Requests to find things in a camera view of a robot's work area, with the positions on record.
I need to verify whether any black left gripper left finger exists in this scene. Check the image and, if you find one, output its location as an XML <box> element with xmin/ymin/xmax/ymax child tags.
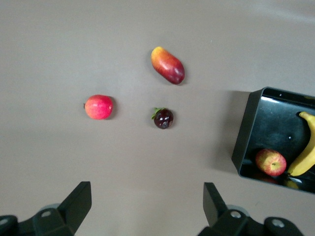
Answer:
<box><xmin>0</xmin><ymin>181</ymin><xmax>93</xmax><ymax>236</ymax></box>

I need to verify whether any dark purple mangosteen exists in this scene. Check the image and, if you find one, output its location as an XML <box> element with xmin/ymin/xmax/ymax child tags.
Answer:
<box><xmin>151</xmin><ymin>107</ymin><xmax>175</xmax><ymax>130</ymax></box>

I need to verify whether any yellow banana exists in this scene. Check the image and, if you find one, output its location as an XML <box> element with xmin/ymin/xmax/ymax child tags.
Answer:
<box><xmin>286</xmin><ymin>111</ymin><xmax>315</xmax><ymax>177</ymax></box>

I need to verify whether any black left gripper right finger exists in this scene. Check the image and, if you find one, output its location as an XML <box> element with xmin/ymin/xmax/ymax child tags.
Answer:
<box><xmin>196</xmin><ymin>182</ymin><xmax>305</xmax><ymax>236</ymax></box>

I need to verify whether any plain pink red apple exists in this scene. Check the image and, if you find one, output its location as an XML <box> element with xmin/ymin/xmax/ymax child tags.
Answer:
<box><xmin>83</xmin><ymin>94</ymin><xmax>114</xmax><ymax>120</ymax></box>

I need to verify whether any red yellow striped apple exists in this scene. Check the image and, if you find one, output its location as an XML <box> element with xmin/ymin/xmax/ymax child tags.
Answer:
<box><xmin>254</xmin><ymin>148</ymin><xmax>287</xmax><ymax>177</ymax></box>

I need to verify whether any red yellow mango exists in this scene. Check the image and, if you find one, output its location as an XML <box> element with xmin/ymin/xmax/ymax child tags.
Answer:
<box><xmin>150</xmin><ymin>46</ymin><xmax>186</xmax><ymax>86</ymax></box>

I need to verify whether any black plastic box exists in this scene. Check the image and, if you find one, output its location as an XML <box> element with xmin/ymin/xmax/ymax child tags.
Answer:
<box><xmin>231</xmin><ymin>86</ymin><xmax>315</xmax><ymax>195</ymax></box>

